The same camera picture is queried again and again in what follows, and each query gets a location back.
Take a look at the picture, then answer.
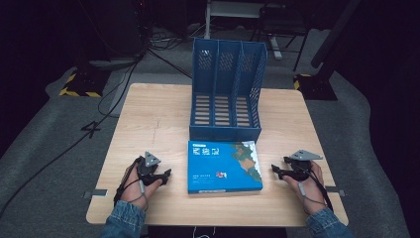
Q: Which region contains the thin white cable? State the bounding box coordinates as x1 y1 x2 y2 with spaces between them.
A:
192 225 216 238

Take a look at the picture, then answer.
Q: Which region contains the long black floor cable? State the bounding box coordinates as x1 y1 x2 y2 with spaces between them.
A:
0 54 145 219

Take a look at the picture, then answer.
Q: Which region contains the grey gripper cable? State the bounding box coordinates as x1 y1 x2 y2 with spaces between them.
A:
123 178 149 211
297 180 329 206

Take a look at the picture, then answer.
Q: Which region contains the metal table bracket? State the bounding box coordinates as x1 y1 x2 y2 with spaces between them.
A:
325 185 347 198
82 188 109 199

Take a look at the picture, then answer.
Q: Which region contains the dark cabinet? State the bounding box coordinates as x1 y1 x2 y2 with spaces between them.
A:
74 0 151 64

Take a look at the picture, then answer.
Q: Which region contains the black gripper strap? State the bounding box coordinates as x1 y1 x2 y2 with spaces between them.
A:
113 156 143 206
306 164 335 213

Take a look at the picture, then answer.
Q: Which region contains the black yellow striped stand base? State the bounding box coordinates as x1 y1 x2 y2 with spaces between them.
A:
58 67 112 99
292 72 339 101

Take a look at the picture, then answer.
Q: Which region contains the black metal chair frame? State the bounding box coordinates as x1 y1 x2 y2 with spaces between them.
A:
250 4 313 72

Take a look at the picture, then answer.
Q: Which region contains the blue plastic file rack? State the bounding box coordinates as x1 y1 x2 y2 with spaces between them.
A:
188 37 268 144

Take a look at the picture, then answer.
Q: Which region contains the white metal stand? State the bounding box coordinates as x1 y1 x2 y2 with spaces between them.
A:
203 0 284 60

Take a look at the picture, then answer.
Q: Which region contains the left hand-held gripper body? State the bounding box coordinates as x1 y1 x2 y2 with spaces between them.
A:
136 151 162 186

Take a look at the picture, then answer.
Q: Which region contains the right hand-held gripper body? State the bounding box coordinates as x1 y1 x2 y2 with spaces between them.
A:
282 149 324 182

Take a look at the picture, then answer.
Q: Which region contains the person's left hand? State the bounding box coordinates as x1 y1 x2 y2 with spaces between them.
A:
120 164 163 211

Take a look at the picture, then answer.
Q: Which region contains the person's right hand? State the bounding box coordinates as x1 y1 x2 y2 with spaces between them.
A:
282 161 329 216

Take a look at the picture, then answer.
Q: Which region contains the dark slanted pole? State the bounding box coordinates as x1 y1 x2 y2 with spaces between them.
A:
310 0 364 69

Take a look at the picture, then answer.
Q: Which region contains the blue book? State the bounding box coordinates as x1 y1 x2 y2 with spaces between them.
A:
186 140 264 195

